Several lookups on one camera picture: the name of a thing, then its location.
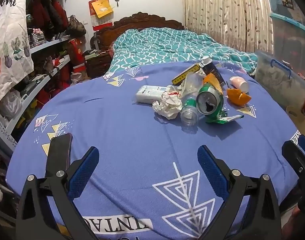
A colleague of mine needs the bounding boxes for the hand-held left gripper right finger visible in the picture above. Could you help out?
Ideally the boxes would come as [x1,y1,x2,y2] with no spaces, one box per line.
[197,145,283,240]

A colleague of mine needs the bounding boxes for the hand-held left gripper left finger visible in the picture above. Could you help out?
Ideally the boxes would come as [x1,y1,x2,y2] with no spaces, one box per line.
[15,146,100,240]

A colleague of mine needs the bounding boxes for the beige round bin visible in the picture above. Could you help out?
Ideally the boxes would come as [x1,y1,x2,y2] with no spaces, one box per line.
[286,106,305,138]

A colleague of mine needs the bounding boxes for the green white wrapper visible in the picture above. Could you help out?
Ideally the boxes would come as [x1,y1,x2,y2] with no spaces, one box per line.
[206,110,244,124]

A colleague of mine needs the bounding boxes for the clear plastic bottle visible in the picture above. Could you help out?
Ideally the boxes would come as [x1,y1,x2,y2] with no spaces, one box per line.
[180,73,204,127]

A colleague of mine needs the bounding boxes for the crushed green can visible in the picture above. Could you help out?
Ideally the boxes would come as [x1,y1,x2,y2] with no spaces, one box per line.
[196,82,225,115]

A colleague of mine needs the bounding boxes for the orange peel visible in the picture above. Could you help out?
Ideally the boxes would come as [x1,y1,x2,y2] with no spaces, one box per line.
[226,88,252,105]
[203,73,223,95]

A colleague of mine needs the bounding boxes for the white paper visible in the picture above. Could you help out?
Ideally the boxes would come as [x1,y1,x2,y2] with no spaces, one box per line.
[152,91,183,120]

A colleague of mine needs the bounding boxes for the white red-label wrapper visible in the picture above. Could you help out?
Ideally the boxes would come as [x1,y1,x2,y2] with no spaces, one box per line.
[168,85,184,98]

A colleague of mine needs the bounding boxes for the pink white paper cup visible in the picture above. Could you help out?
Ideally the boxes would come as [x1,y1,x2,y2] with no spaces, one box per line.
[229,76,249,93]

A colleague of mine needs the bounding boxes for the black carton with white cap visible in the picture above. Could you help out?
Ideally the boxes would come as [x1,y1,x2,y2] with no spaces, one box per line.
[200,56,225,85]

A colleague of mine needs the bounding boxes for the yellow cardboard box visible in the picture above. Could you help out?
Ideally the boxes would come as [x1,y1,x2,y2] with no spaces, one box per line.
[172,62,201,85]

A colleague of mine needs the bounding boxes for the white tissue pack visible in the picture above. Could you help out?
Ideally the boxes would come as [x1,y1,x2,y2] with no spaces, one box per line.
[135,85,169,104]

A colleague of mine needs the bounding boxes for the blue printed bedsheet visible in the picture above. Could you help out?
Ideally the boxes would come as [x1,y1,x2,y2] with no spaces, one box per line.
[5,60,303,240]

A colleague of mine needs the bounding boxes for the clear storage box blue lid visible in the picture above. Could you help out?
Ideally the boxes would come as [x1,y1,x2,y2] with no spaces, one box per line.
[254,50,305,110]

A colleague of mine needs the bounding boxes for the dark wooden nightstand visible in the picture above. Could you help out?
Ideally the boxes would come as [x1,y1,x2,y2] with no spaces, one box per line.
[82,50,113,78]

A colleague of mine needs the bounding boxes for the red bag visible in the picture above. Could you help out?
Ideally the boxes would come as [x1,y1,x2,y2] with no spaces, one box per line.
[67,39,85,75]

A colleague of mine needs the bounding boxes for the grey metal shelf rack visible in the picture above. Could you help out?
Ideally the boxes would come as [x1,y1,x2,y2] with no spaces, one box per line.
[0,0,75,155]

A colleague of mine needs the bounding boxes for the teal patterned quilt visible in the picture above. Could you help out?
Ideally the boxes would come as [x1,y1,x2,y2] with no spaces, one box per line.
[102,27,258,80]

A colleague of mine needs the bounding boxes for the brown handbag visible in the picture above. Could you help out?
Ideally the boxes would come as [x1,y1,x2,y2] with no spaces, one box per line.
[66,15,86,37]

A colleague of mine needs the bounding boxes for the white plant-print cloth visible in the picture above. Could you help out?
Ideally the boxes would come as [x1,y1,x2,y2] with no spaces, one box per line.
[0,0,34,108]

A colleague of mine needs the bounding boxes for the carved wooden headboard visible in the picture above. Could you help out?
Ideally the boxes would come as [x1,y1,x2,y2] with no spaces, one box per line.
[94,12,185,50]

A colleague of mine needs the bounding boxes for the leaf-print curtain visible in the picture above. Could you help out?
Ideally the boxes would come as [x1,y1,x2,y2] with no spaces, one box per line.
[181,0,275,54]

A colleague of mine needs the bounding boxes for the red yellow wall calendar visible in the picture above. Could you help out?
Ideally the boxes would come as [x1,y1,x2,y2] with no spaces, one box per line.
[89,0,114,32]

